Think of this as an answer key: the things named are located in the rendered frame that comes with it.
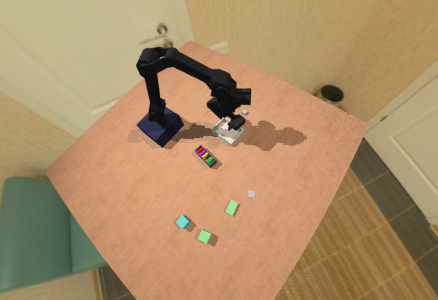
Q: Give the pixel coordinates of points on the white shallow tray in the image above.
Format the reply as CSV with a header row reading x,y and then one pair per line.
x,y
221,130

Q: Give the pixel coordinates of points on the small light blue block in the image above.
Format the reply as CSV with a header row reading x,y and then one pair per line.
x,y
183,222

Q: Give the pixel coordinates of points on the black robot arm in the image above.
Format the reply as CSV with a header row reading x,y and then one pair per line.
x,y
222,85

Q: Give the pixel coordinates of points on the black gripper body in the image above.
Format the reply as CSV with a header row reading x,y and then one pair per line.
x,y
236,120

